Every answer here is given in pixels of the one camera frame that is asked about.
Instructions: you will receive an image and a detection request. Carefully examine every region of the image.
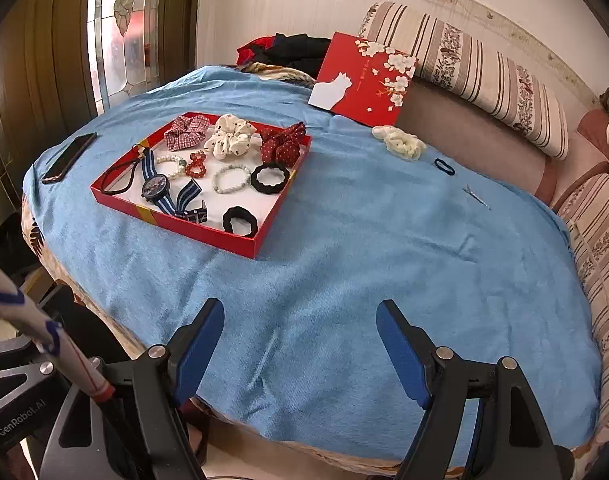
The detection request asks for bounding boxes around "blue striped strap watch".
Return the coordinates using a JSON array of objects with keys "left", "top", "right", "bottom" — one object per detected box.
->
[{"left": 142, "top": 148, "right": 208, "bottom": 224}]

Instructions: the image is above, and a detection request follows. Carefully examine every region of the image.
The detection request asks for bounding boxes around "thick black scrunchie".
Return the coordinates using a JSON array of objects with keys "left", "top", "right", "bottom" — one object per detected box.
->
[{"left": 222, "top": 206, "right": 259, "bottom": 238}]

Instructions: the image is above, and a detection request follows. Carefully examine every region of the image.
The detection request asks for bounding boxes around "dark cord pendant necklace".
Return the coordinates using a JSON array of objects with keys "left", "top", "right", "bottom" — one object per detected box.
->
[{"left": 99, "top": 145, "right": 148, "bottom": 196}]

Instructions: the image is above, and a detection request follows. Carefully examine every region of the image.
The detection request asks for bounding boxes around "pale green bead bracelet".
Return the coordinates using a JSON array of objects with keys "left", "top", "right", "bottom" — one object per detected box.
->
[{"left": 211, "top": 162, "right": 254, "bottom": 195}]

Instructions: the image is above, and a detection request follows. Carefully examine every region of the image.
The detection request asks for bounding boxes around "white pearl bracelet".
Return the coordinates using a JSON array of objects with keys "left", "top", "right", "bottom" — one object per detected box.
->
[{"left": 154, "top": 153, "right": 188, "bottom": 181}]

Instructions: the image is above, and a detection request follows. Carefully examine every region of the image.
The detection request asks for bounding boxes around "black wavy hair tie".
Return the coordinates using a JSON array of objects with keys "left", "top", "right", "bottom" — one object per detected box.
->
[{"left": 249, "top": 161, "right": 292, "bottom": 195}]

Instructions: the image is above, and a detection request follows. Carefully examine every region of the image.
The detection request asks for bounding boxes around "red white checkered scrunchie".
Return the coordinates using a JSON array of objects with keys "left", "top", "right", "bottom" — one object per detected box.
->
[{"left": 164, "top": 115, "right": 210, "bottom": 152}]

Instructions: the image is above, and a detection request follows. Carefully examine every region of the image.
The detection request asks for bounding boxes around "white dotted scrunchie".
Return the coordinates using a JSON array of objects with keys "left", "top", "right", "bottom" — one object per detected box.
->
[{"left": 204, "top": 114, "right": 257, "bottom": 160}]

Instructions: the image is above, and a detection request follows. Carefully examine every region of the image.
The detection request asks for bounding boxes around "red polka dot scrunchie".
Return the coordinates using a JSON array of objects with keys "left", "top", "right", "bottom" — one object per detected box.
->
[{"left": 260, "top": 122, "right": 306, "bottom": 168}]

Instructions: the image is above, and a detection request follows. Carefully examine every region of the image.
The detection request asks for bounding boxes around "black smartphone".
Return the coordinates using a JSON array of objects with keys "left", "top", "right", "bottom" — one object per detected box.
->
[{"left": 41, "top": 132, "right": 97, "bottom": 184}]

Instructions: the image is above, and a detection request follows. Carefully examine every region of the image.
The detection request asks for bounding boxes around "silver hair clip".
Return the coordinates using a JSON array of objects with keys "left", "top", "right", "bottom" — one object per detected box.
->
[{"left": 463, "top": 185, "right": 492, "bottom": 210}]

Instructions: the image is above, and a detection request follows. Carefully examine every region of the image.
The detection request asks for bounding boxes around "blue towel cloth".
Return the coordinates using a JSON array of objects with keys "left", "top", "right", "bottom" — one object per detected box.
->
[{"left": 23, "top": 67, "right": 601, "bottom": 461}]

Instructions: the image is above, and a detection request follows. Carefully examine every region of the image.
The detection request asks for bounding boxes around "red tray box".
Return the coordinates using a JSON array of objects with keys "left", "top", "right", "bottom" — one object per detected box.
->
[{"left": 91, "top": 112, "right": 312, "bottom": 258}]

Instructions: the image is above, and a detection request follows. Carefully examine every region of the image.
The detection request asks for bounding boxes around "cream knitted scrunchie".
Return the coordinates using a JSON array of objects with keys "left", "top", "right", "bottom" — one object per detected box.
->
[{"left": 371, "top": 126, "right": 427, "bottom": 162}]

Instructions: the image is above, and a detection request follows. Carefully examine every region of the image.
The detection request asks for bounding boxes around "striped floral bolster pillow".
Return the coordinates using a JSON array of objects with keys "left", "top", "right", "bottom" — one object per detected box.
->
[{"left": 359, "top": 1, "right": 569, "bottom": 160}]

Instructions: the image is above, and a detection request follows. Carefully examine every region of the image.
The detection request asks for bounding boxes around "red floral box lid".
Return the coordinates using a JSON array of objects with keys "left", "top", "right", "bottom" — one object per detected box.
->
[{"left": 309, "top": 32, "right": 417, "bottom": 127}]

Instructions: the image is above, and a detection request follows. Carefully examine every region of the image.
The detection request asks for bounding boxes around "black and red clothes pile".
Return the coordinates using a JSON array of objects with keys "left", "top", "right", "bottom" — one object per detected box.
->
[{"left": 236, "top": 32, "right": 330, "bottom": 79}]

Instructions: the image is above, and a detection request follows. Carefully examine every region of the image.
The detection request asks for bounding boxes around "white red blue cable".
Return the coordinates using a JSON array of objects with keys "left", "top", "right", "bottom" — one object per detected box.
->
[{"left": 0, "top": 257, "right": 117, "bottom": 404}]

